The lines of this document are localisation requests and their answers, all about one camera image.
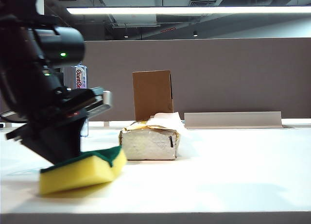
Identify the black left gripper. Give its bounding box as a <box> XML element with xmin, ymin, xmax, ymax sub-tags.
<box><xmin>6</xmin><ymin>87</ymin><xmax>88</xmax><ymax>166</ymax></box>

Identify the yellow green sponge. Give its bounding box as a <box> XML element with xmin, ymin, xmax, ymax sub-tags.
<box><xmin>39</xmin><ymin>146</ymin><xmax>128</xmax><ymax>195</ymax></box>

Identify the clear Ganten water bottle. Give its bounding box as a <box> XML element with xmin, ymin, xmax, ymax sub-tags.
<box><xmin>70</xmin><ymin>62</ymin><xmax>89</xmax><ymax>138</ymax></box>

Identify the gold white tissue pack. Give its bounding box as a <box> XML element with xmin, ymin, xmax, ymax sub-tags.
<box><xmin>119</xmin><ymin>119</ymin><xmax>182</xmax><ymax>161</ymax></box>

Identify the tall brown cardboard box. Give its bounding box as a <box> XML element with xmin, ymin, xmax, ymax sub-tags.
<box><xmin>132</xmin><ymin>69</ymin><xmax>174</xmax><ymax>121</ymax></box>

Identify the white tissue sheet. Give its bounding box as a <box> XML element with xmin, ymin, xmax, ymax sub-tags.
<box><xmin>147</xmin><ymin>111</ymin><xmax>190</xmax><ymax>137</ymax></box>

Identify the large brown desk partition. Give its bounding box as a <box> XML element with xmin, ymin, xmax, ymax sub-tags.
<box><xmin>82</xmin><ymin>38</ymin><xmax>311</xmax><ymax>122</ymax></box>

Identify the long ceiling light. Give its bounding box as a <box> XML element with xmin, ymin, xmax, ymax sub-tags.
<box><xmin>66</xmin><ymin>5</ymin><xmax>311</xmax><ymax>15</ymax></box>

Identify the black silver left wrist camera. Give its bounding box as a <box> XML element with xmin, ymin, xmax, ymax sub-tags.
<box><xmin>67</xmin><ymin>86</ymin><xmax>114</xmax><ymax>118</ymax></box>

